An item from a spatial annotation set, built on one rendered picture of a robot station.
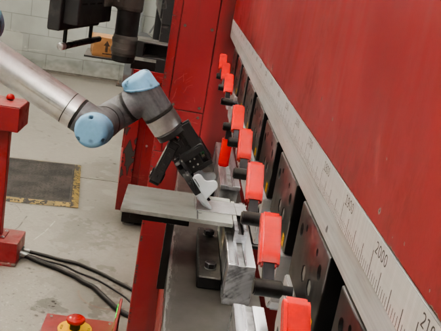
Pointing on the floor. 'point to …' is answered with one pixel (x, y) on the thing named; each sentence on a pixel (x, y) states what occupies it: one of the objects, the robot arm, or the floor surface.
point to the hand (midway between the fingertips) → (205, 201)
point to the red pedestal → (6, 105)
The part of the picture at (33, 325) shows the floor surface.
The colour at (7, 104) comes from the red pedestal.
